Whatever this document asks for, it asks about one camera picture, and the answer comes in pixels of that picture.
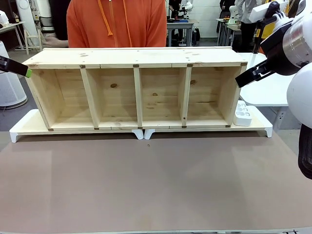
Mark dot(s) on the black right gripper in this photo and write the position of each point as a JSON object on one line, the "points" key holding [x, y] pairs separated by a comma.
{"points": [[274, 51]]}

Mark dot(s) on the bystander in grey top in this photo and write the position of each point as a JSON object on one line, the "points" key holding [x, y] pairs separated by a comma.
{"points": [[246, 26]]}

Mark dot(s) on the pine wood four-compartment shelf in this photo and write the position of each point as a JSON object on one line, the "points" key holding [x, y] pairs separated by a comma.
{"points": [[136, 57]]}

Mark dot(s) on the grey metal workbench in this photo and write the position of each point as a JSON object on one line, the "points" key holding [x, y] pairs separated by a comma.
{"points": [[180, 24]]}

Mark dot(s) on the white compartment holder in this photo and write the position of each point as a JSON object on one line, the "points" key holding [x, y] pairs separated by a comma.
{"points": [[242, 117]]}

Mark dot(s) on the yellow and black stand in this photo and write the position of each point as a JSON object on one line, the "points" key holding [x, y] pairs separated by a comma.
{"points": [[258, 36]]}

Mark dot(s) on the light wood side table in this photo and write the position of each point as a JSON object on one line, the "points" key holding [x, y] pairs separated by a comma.
{"points": [[9, 25]]}

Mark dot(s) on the person torso in orange hoodie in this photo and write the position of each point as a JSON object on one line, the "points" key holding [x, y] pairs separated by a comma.
{"points": [[114, 24]]}

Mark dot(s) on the light wooden folding stool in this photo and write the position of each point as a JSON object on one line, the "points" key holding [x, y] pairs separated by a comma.
{"points": [[33, 40]]}

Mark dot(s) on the wood riser with white legs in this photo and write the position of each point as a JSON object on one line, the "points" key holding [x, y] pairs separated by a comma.
{"points": [[258, 122], [29, 122]]}

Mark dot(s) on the black mesh office chair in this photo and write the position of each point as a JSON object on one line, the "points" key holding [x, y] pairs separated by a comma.
{"points": [[46, 23]]}

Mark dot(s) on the bystander bare hand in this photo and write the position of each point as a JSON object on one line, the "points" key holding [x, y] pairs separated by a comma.
{"points": [[54, 42]]}

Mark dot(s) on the bystander in black clothes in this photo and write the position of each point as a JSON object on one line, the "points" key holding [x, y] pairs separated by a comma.
{"points": [[59, 17]]}

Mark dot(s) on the white perforated air purifier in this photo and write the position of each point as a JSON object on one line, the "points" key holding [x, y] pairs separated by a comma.
{"points": [[9, 90]]}

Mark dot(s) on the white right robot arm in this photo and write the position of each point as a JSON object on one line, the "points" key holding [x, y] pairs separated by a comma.
{"points": [[301, 97]]}

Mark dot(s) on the white rounded table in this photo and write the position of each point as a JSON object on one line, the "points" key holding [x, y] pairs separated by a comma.
{"points": [[265, 95]]}

